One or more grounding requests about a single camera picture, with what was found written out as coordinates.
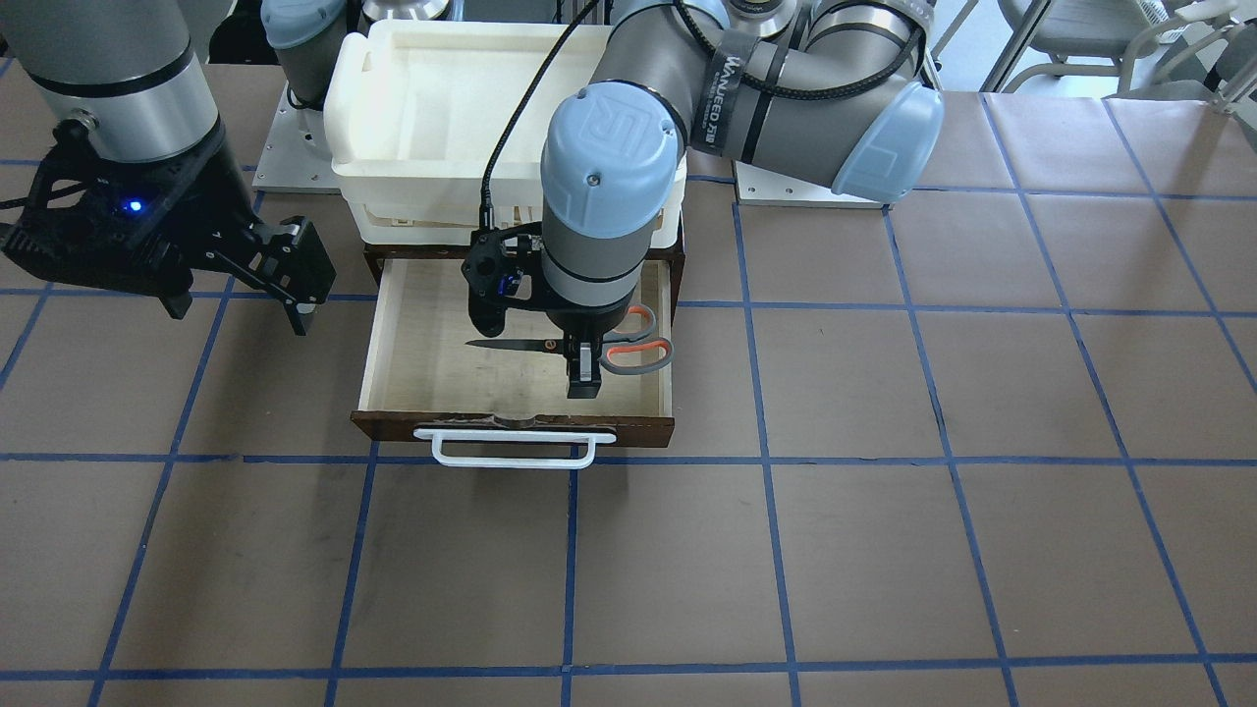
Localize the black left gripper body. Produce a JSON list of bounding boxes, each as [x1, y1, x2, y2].
[[463, 221, 634, 340]]

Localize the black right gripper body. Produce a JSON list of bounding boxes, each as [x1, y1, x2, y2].
[[3, 118, 264, 296]]

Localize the orange handled scissors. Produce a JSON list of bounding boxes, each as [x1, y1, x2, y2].
[[466, 303, 672, 375]]

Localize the wooden drawer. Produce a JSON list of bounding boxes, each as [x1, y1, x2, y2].
[[351, 258, 675, 460]]

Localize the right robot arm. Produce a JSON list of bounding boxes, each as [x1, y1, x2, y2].
[[1, 1, 336, 336]]

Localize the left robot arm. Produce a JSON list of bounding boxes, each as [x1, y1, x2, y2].
[[463, 1, 944, 399]]

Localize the dark wooden cabinet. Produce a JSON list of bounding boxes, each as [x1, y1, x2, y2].
[[363, 237, 686, 286]]

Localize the white plastic tray box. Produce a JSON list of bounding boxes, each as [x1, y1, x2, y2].
[[322, 18, 688, 248]]

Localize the grey office chair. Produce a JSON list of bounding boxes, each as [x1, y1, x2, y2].
[[980, 1, 1254, 111]]

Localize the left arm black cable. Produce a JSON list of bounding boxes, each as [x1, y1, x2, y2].
[[475, 0, 602, 237]]

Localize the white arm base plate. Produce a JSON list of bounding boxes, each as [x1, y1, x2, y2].
[[733, 161, 885, 209]]

